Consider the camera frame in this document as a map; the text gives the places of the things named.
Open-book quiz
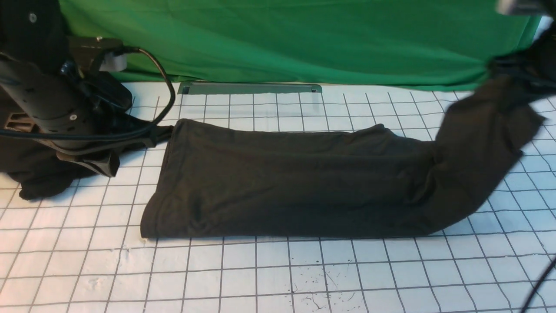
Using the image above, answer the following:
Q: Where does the green backdrop cloth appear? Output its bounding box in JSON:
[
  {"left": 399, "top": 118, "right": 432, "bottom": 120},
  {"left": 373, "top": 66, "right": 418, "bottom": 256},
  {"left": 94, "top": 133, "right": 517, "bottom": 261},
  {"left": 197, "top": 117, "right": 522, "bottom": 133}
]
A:
[{"left": 60, "top": 0, "right": 541, "bottom": 91}]

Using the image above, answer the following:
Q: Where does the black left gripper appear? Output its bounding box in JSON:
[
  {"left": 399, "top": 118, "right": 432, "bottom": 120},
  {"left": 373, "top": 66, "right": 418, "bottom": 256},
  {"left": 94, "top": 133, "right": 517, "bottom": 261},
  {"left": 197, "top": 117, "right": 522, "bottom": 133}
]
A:
[{"left": 1, "top": 60, "right": 133, "bottom": 177}]

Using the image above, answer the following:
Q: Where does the gray long-sleeved shirt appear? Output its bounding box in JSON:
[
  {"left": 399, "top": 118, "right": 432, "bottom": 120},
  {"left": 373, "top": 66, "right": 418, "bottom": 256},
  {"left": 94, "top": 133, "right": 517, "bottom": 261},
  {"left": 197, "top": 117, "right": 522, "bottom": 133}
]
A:
[{"left": 140, "top": 77, "right": 547, "bottom": 239}]

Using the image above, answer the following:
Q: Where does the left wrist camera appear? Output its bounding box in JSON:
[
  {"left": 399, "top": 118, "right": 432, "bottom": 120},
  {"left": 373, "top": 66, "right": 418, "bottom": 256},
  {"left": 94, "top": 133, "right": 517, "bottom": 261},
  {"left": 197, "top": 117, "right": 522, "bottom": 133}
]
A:
[{"left": 67, "top": 36, "right": 127, "bottom": 73}]

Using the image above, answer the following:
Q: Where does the pile of black clothes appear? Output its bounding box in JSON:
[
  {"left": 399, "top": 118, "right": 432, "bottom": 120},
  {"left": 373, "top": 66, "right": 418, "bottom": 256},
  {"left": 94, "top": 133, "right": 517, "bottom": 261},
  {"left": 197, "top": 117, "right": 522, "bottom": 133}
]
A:
[{"left": 0, "top": 78, "right": 174, "bottom": 200}]

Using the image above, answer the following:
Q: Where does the black camera cable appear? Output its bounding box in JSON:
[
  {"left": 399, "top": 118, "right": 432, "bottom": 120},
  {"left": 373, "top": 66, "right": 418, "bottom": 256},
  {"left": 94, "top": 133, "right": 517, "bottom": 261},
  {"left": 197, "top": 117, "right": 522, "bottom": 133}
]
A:
[
  {"left": 519, "top": 256, "right": 556, "bottom": 313},
  {"left": 0, "top": 47, "right": 176, "bottom": 142}
]

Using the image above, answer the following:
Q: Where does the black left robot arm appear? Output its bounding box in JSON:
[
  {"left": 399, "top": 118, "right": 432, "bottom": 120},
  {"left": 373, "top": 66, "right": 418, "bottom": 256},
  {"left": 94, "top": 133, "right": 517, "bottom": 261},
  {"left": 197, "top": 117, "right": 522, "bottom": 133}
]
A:
[{"left": 1, "top": 0, "right": 136, "bottom": 177}]

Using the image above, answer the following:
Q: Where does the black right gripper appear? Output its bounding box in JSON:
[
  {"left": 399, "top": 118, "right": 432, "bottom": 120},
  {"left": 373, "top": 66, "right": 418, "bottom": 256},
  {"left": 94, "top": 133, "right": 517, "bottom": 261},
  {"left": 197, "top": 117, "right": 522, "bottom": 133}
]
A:
[{"left": 489, "top": 22, "right": 556, "bottom": 94}]

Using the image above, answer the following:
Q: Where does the black left camera cable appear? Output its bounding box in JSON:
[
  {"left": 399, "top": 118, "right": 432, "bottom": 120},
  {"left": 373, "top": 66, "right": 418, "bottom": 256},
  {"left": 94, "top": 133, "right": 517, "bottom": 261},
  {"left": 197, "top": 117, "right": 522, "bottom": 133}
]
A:
[{"left": 0, "top": 47, "right": 176, "bottom": 142}]

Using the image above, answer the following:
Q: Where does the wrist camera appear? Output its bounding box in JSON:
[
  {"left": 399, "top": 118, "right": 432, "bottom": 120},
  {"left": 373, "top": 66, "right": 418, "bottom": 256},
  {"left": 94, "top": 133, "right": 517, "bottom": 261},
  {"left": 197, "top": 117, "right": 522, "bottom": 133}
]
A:
[
  {"left": 495, "top": 0, "right": 556, "bottom": 18},
  {"left": 67, "top": 36, "right": 127, "bottom": 73}
]

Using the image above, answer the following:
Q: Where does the black right camera cable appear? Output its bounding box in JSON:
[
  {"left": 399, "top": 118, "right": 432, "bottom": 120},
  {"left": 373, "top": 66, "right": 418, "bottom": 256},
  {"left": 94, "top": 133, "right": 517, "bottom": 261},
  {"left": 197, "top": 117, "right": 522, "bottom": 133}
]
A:
[{"left": 519, "top": 256, "right": 556, "bottom": 313}]

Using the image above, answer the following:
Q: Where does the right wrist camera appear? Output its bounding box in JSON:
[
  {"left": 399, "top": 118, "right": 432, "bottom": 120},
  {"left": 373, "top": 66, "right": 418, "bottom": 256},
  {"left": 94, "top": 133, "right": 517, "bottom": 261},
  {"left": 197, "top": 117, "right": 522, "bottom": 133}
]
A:
[{"left": 495, "top": 0, "right": 556, "bottom": 18}]

